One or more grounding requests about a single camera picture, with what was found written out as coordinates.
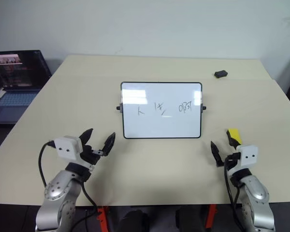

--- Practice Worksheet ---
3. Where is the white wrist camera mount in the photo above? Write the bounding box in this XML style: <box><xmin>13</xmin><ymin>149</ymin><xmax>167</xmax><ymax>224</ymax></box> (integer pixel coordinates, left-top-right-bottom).
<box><xmin>228</xmin><ymin>144</ymin><xmax>259</xmax><ymax>178</ymax></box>
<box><xmin>53</xmin><ymin>135</ymin><xmax>95</xmax><ymax>171</ymax></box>

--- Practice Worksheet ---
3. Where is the yellow block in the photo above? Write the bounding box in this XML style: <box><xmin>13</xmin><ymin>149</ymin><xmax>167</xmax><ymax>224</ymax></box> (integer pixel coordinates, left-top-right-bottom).
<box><xmin>228</xmin><ymin>129</ymin><xmax>243</xmax><ymax>146</ymax></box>

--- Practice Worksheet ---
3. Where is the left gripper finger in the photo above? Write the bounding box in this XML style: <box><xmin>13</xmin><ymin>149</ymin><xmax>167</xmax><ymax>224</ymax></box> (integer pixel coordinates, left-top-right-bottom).
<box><xmin>78</xmin><ymin>128</ymin><xmax>95</xmax><ymax>147</ymax></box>
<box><xmin>101</xmin><ymin>131</ymin><xmax>116</xmax><ymax>157</ymax></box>

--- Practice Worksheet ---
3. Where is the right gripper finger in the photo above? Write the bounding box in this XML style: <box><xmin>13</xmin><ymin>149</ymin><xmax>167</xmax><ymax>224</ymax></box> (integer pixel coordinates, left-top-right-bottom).
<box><xmin>226</xmin><ymin>130</ymin><xmax>240</xmax><ymax>151</ymax></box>
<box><xmin>210</xmin><ymin>140</ymin><xmax>225</xmax><ymax>168</ymax></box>

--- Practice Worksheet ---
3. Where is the open laptop computer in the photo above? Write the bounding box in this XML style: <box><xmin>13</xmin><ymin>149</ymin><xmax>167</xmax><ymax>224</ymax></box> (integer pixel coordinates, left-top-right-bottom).
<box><xmin>0</xmin><ymin>50</ymin><xmax>52</xmax><ymax>125</ymax></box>

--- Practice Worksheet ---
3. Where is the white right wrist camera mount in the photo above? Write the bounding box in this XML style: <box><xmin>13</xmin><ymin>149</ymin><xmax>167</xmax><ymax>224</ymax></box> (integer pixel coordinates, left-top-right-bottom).
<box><xmin>228</xmin><ymin>144</ymin><xmax>259</xmax><ymax>178</ymax></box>

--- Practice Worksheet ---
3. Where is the dark rounded shape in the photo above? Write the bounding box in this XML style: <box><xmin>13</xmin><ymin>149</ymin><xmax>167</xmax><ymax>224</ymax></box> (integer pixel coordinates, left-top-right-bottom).
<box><xmin>175</xmin><ymin>204</ymin><xmax>206</xmax><ymax>232</ymax></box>
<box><xmin>117</xmin><ymin>209</ymin><xmax>149</xmax><ymax>232</ymax></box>

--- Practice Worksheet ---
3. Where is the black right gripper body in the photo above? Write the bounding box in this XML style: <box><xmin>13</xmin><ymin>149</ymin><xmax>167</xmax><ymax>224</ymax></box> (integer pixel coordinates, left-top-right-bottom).
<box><xmin>223</xmin><ymin>151</ymin><xmax>241</xmax><ymax>170</ymax></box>

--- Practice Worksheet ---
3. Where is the small whiteboard with black frame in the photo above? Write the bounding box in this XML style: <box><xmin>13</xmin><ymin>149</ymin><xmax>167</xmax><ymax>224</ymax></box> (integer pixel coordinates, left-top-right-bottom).
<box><xmin>116</xmin><ymin>81</ymin><xmax>207</xmax><ymax>140</ymax></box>

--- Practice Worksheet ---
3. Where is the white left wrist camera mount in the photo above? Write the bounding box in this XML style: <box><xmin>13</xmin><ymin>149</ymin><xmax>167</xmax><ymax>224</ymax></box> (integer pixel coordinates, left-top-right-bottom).
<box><xmin>53</xmin><ymin>135</ymin><xmax>95</xmax><ymax>171</ymax></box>

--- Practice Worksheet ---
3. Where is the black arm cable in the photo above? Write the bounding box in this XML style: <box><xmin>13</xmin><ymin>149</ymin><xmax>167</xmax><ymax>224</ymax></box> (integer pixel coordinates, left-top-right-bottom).
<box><xmin>38</xmin><ymin>141</ymin><xmax>99</xmax><ymax>232</ymax></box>
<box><xmin>223</xmin><ymin>157</ymin><xmax>245</xmax><ymax>232</ymax></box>

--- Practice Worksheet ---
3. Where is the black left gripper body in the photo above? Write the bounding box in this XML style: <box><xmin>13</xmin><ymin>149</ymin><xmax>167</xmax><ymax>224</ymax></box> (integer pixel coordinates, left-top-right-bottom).
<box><xmin>78</xmin><ymin>144</ymin><xmax>105</xmax><ymax>167</ymax></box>

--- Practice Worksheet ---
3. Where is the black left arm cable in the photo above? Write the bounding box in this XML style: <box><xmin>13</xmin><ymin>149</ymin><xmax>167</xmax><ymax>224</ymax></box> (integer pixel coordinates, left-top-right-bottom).
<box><xmin>38</xmin><ymin>141</ymin><xmax>99</xmax><ymax>232</ymax></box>

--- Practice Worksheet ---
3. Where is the orange table clamp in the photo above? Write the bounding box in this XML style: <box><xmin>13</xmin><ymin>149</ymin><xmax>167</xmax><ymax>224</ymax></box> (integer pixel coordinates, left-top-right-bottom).
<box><xmin>205</xmin><ymin>204</ymin><xmax>217</xmax><ymax>229</ymax></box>
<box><xmin>96</xmin><ymin>205</ymin><xmax>110</xmax><ymax>232</ymax></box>

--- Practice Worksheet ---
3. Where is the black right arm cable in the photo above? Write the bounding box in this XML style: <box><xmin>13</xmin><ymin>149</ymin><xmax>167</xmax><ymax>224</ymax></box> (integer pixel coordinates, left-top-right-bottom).
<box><xmin>223</xmin><ymin>157</ymin><xmax>245</xmax><ymax>232</ymax></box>

